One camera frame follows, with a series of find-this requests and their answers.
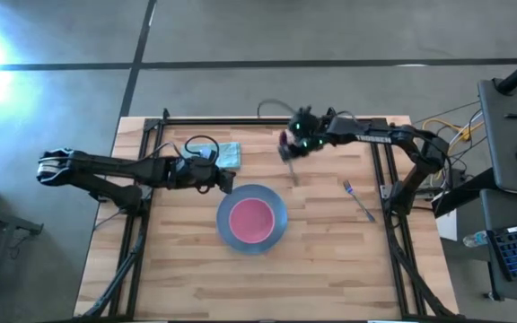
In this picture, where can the silver metal bracket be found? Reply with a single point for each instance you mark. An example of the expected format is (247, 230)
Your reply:
(386, 192)

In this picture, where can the pink bowl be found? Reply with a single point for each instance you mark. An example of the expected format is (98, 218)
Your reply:
(251, 220)

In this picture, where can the black desk support beam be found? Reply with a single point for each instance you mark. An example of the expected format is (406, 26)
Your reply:
(465, 193)

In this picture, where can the grey desk top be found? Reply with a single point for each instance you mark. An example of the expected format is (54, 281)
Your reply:
(501, 148)

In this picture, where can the teal folded cloth napkin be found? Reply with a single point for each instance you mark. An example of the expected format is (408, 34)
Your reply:
(229, 154)

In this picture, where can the clear plastic water bottle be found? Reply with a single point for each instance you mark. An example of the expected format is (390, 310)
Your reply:
(475, 238)

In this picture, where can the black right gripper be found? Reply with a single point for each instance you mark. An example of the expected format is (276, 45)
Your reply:
(310, 132)

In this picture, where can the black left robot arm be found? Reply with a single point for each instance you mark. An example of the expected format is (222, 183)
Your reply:
(106, 168)

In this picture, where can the dark grey low desk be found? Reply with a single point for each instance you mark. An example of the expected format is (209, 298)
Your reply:
(492, 211)

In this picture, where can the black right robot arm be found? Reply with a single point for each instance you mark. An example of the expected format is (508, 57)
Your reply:
(397, 137)

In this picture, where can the black aluminium table frame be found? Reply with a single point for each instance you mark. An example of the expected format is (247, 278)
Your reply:
(263, 121)

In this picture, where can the blue-grey round plate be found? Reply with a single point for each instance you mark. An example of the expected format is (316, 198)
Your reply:
(251, 191)

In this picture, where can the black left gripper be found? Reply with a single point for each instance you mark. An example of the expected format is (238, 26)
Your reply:
(195, 172)

